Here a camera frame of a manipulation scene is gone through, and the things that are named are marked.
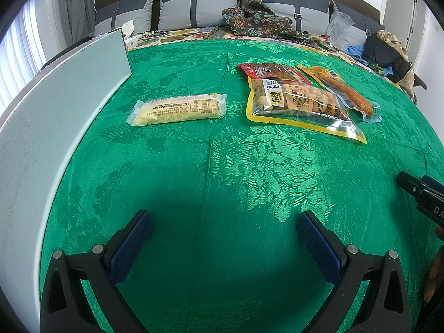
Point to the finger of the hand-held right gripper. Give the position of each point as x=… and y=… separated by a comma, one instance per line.
x=411, y=184

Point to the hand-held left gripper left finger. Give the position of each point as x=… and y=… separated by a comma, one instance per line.
x=131, y=246

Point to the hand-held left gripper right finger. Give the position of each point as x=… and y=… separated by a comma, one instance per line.
x=319, y=249

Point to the white box wall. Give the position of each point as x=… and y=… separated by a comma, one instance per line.
x=52, y=128

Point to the person's right hand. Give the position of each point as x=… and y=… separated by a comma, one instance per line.
x=435, y=277

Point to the orange sausage packet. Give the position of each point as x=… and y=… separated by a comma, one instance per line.
x=347, y=90

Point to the green patterned cloth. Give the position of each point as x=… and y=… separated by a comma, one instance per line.
x=225, y=166

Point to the black garment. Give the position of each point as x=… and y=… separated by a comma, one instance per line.
x=381, y=52

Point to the yellow-rimmed clear snack packet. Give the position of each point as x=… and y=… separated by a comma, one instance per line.
x=298, y=104

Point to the blue cloth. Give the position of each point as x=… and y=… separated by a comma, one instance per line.
x=353, y=51

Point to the dark clothes pile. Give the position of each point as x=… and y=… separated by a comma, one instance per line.
x=395, y=40

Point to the pale yellow cake bar packet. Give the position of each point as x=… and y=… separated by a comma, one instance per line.
x=180, y=109

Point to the clear plastic bag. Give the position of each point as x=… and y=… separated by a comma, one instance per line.
x=340, y=27

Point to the red snack packet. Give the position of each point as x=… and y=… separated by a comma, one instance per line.
x=267, y=70

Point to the black eyeglasses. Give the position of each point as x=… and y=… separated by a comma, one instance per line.
x=152, y=34

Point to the white printed cloth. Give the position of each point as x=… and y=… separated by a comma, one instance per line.
x=128, y=29

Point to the dark floral cloth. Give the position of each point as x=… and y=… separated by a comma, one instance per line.
x=263, y=20

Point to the white window curtain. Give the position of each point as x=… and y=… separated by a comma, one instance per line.
x=20, y=52

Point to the grey curtain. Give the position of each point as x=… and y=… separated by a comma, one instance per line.
x=78, y=3

